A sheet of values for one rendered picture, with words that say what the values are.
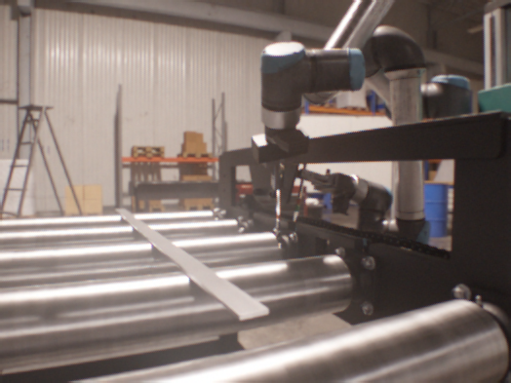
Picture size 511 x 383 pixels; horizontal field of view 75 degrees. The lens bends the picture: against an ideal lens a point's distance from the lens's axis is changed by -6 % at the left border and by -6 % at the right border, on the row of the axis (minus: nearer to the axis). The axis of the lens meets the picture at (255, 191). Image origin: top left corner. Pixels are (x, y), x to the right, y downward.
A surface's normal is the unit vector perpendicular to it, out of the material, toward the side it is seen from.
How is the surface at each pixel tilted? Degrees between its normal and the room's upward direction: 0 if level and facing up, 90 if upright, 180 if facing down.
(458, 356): 59
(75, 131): 90
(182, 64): 90
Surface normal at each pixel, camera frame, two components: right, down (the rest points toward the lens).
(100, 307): 0.33, -0.55
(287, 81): 0.10, 0.65
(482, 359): 0.38, -0.29
